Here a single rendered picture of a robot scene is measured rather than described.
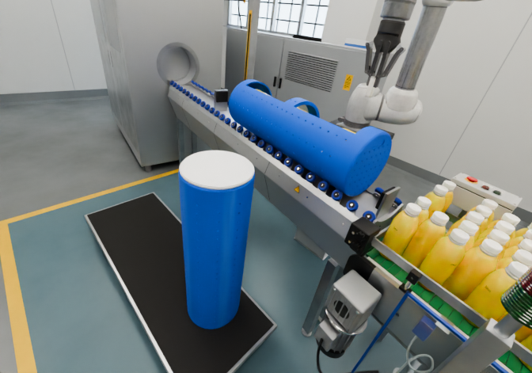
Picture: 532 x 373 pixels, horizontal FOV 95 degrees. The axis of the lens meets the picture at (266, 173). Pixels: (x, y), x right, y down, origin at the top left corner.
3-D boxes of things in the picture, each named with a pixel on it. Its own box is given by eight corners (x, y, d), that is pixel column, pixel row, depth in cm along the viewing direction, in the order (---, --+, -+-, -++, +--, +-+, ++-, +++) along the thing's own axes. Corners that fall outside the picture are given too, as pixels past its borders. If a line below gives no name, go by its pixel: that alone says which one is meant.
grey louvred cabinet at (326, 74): (245, 122, 444) (253, 30, 371) (352, 173, 324) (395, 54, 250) (221, 127, 409) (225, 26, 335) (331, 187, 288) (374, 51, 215)
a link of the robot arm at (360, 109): (346, 113, 163) (355, 78, 151) (374, 118, 158) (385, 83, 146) (342, 120, 151) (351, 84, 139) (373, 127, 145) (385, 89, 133)
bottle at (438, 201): (404, 222, 100) (426, 184, 90) (423, 226, 99) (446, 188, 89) (409, 234, 94) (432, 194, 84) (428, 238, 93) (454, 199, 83)
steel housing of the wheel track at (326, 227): (196, 115, 259) (195, 81, 242) (378, 257, 119) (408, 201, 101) (169, 117, 243) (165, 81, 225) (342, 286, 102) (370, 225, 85)
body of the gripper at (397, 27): (411, 23, 77) (399, 55, 82) (384, 20, 82) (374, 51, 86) (404, 20, 72) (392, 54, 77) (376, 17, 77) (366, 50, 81)
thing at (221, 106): (225, 109, 188) (226, 89, 180) (228, 112, 185) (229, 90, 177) (213, 111, 182) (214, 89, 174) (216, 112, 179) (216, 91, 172)
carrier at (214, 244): (229, 336, 124) (245, 287, 148) (244, 198, 79) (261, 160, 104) (177, 321, 126) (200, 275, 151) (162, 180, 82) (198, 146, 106)
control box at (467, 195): (448, 192, 106) (461, 171, 101) (505, 218, 93) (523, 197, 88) (439, 198, 100) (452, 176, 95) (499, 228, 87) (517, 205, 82)
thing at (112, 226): (155, 204, 223) (153, 191, 215) (273, 339, 139) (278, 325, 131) (89, 230, 189) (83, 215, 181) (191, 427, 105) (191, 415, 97)
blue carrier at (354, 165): (264, 121, 168) (267, 78, 153) (378, 185, 111) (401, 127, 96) (228, 127, 153) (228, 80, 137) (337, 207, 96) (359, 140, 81)
